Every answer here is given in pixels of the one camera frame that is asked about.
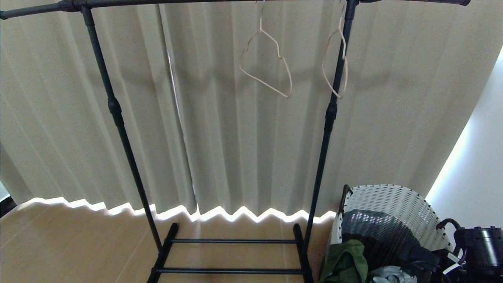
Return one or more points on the pink clothes hanger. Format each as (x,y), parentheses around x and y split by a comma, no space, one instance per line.
(340,23)
(261,24)

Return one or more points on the green shirt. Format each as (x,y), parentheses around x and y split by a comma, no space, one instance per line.
(346,259)

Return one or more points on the white laundry basket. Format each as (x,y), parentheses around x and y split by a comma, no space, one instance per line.
(393,200)

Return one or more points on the beige curtain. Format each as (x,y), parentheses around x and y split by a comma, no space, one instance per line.
(235,137)

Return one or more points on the pale grey shorts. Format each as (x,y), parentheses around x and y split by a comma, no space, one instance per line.
(389,276)

